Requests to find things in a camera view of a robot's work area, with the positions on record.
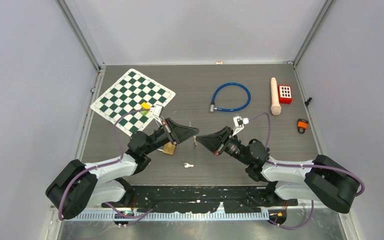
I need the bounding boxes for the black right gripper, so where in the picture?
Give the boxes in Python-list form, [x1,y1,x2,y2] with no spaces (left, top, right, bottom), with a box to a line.
[196,125,252,166]

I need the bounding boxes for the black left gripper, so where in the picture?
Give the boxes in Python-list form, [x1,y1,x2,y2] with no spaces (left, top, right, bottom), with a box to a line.
[143,118,199,155]

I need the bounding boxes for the brass padlock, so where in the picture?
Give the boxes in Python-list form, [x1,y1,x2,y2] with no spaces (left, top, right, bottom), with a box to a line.
[158,142,176,156]

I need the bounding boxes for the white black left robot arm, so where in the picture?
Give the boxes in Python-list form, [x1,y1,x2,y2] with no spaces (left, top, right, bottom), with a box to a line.
[45,118,199,221]

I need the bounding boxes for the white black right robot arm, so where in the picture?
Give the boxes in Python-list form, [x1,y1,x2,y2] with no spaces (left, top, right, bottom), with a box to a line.
[196,126,365,214]

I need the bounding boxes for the silver keys with white tag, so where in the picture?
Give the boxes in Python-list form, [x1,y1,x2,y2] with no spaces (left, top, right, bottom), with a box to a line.
[182,160,194,168]

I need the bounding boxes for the green block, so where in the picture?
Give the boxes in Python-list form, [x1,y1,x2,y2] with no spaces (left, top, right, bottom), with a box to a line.
[140,110,149,116]

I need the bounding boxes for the yellow block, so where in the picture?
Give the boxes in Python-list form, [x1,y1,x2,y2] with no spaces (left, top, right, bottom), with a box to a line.
[141,102,152,111]

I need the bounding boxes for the green white chessboard mat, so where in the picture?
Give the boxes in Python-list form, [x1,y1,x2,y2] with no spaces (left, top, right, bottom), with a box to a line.
[90,68,176,124]

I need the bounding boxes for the black front base panel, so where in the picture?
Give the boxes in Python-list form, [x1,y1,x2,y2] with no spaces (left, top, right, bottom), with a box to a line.
[112,185,298,214]

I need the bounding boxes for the beige wooden rolling pin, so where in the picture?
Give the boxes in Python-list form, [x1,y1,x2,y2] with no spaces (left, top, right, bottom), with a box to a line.
[270,77,282,116]

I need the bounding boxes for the red block with holes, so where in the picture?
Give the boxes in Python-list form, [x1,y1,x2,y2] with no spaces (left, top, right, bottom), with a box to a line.
[277,84,293,105]

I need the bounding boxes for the small orange padlock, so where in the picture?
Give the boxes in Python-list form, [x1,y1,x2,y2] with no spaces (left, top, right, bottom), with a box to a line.
[297,118,309,134]

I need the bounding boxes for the blue cable lock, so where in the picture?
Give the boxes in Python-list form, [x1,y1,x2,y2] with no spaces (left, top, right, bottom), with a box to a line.
[208,82,252,115]

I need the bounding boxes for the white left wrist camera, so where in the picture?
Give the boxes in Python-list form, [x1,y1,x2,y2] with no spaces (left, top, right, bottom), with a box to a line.
[149,104,164,125]

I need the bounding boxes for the aluminium frame rail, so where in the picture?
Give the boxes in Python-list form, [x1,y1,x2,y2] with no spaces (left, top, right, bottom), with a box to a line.
[68,202,286,223]

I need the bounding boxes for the black knob on rail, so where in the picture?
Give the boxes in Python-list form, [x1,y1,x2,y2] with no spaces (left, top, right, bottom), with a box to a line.
[304,97,313,107]

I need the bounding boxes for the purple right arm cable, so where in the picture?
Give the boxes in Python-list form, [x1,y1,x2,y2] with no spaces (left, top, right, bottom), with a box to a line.
[248,112,366,231]

